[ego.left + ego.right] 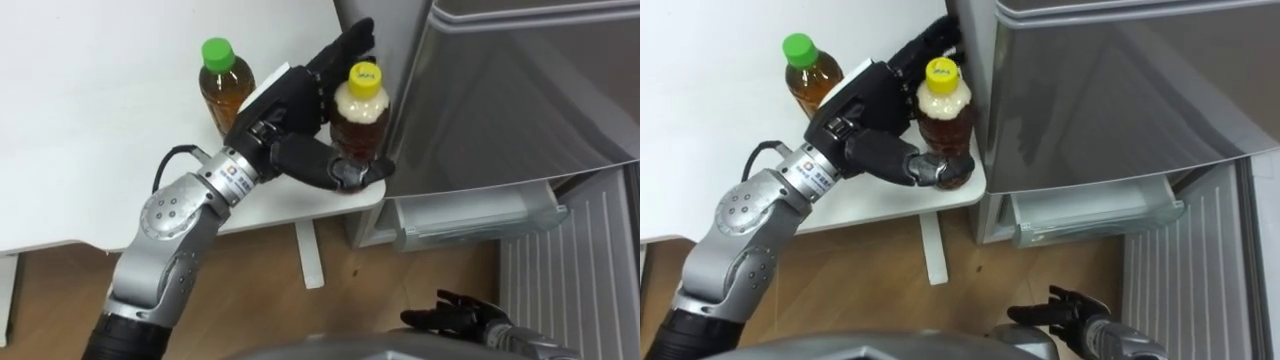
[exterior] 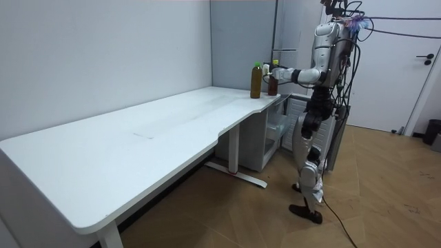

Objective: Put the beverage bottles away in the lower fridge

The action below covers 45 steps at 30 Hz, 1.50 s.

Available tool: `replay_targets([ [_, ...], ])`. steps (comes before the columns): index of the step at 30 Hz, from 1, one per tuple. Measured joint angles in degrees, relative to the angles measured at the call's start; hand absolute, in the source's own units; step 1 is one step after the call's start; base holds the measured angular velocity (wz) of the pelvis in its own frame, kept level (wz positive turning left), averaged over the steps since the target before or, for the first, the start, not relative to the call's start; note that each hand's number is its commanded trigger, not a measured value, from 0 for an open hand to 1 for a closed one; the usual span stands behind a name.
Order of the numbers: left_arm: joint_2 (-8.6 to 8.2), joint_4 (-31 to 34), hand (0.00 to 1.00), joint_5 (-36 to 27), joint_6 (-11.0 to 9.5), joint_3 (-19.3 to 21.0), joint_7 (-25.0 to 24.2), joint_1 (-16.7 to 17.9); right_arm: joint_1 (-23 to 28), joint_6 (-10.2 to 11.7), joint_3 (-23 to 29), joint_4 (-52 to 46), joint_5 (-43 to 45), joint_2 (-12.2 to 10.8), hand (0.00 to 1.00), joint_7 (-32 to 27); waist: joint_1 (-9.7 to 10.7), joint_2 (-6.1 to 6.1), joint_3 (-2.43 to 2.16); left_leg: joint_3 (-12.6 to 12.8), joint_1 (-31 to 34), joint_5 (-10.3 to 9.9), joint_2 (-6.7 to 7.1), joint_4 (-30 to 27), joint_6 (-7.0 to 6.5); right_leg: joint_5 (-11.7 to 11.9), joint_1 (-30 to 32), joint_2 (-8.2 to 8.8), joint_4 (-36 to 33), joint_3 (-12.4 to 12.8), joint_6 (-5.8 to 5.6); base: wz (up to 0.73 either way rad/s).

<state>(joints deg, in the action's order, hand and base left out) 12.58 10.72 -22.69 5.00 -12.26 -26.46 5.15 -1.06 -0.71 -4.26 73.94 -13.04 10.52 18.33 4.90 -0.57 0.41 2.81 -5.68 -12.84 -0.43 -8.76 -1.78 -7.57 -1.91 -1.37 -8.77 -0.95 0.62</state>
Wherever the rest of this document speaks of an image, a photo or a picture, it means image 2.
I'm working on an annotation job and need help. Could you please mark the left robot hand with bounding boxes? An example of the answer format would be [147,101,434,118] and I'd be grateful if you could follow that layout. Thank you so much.
[271,67,295,83]

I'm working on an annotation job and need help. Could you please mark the brown bottle with yellow cap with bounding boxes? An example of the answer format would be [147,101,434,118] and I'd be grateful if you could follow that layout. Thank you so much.
[267,59,280,97]

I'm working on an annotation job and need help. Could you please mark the brown bottle with green cap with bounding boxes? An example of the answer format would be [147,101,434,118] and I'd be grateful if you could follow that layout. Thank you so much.
[249,61,263,100]

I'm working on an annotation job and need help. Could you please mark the robot body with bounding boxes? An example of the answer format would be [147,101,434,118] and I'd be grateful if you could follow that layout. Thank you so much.
[311,0,363,104]

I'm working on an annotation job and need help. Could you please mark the small grey fridge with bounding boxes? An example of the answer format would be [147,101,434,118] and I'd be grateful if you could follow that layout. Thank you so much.
[214,92,294,173]

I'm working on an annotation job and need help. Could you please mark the robot legs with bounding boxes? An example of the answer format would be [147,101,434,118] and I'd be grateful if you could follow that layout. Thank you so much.
[288,85,338,225]

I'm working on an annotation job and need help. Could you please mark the white room door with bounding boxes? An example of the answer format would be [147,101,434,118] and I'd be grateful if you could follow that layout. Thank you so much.
[320,0,441,134]

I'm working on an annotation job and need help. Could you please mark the black waste bin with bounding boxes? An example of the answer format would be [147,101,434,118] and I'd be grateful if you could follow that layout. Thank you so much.
[422,118,441,146]

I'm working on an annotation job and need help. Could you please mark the white desk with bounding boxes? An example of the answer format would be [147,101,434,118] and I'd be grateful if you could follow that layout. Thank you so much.
[0,85,282,248]

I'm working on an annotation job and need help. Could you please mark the black vertical wall pipe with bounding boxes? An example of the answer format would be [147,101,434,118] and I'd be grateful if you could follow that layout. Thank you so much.
[270,0,279,63]

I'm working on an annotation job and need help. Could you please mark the cable bundle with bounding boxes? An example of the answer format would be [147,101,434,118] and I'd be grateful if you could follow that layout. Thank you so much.
[344,0,441,43]

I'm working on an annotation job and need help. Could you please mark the black floor cable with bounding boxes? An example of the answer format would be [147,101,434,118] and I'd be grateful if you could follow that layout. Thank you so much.
[320,194,359,248]

